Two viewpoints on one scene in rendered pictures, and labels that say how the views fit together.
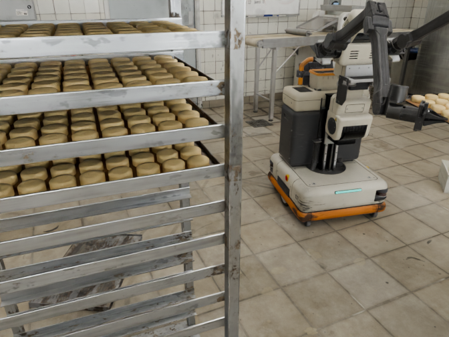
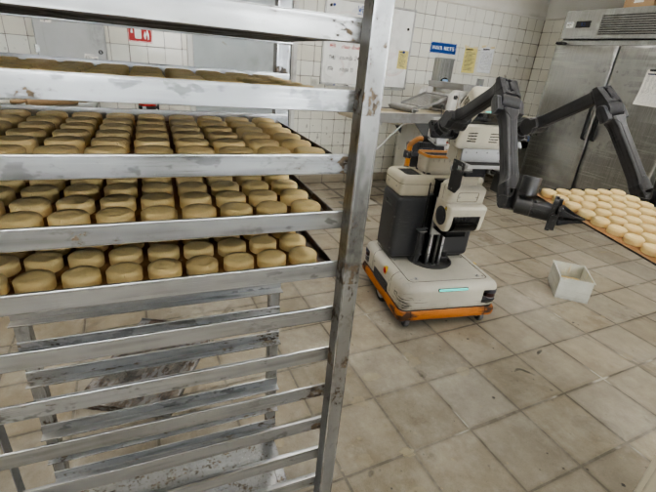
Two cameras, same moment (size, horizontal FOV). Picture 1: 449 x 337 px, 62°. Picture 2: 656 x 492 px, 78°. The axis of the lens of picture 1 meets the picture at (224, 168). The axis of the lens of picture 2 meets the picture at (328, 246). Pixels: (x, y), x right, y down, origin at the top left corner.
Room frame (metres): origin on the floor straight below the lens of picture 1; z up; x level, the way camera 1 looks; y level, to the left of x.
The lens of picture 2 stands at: (0.12, 0.05, 1.37)
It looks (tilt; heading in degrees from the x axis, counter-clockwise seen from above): 24 degrees down; 357
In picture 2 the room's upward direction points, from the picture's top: 5 degrees clockwise
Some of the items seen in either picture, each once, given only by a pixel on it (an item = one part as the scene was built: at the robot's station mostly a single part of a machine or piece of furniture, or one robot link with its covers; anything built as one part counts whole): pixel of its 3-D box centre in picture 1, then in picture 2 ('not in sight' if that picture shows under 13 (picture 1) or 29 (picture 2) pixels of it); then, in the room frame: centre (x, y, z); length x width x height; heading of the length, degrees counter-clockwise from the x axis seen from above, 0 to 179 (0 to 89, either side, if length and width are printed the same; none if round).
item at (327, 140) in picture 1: (352, 128); (462, 220); (2.28, -0.82, 0.61); 0.28 x 0.27 x 0.25; 103
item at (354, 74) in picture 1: (361, 84); (478, 171); (2.14, -0.79, 0.93); 0.28 x 0.16 x 0.22; 103
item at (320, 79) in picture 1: (327, 79); (437, 162); (2.53, -0.70, 0.87); 0.23 x 0.15 x 0.11; 103
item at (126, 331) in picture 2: (96, 233); (163, 329); (1.01, 0.42, 0.69); 0.64 x 0.03 x 0.03; 111
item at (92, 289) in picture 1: (92, 266); (153, 360); (1.66, 0.74, 0.02); 0.60 x 0.40 x 0.03; 176
